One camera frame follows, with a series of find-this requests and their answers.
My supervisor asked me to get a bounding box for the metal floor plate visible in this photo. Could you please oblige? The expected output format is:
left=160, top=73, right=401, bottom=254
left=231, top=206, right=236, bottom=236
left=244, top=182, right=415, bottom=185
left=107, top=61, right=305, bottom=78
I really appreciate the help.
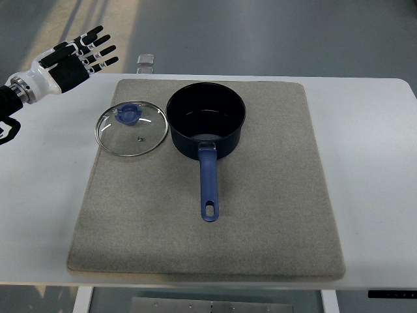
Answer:
left=136, top=67, right=154, bottom=74
left=137, top=54, right=154, bottom=65

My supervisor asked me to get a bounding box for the white table leg right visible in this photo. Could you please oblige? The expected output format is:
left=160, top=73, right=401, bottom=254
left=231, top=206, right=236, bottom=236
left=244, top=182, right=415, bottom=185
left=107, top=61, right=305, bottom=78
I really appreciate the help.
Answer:
left=321, top=290, right=340, bottom=313

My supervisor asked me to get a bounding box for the grey felt mat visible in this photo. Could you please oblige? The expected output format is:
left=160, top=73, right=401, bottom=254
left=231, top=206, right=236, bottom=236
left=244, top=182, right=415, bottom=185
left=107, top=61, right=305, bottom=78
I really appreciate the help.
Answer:
left=66, top=79, right=345, bottom=282

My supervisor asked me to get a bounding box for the white table leg left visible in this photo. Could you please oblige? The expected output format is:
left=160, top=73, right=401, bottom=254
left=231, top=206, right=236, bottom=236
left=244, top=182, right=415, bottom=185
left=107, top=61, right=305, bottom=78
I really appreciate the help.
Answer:
left=72, top=286, right=93, bottom=313

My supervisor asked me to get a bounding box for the dark blue saucepan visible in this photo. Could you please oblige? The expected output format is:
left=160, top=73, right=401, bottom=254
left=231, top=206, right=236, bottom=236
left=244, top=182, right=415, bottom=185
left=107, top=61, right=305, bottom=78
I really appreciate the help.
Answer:
left=165, top=82, right=246, bottom=222

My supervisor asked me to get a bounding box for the white table leg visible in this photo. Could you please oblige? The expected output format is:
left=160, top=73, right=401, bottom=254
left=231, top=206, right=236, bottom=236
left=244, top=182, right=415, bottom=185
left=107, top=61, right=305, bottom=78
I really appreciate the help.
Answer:
left=321, top=290, right=340, bottom=313
left=72, top=286, right=93, bottom=313

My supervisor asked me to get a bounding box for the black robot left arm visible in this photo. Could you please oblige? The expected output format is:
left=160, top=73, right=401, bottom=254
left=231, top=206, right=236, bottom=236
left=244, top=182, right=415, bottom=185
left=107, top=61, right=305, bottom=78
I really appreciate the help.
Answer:
left=1, top=80, right=34, bottom=145

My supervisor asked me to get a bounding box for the glass lid with blue knob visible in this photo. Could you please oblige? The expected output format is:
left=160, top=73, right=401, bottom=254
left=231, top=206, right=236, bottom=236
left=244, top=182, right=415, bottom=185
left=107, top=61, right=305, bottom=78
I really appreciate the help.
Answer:
left=94, top=101, right=169, bottom=157

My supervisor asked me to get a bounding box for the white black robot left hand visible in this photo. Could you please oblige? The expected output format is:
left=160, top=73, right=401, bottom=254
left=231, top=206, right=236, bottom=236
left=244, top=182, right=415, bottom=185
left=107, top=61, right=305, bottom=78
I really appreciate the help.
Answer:
left=6, top=25, right=119, bottom=104

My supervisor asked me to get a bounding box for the black table control panel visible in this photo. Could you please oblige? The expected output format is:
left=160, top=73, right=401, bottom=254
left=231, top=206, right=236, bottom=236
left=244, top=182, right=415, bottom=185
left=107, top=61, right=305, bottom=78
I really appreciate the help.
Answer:
left=367, top=290, right=417, bottom=299

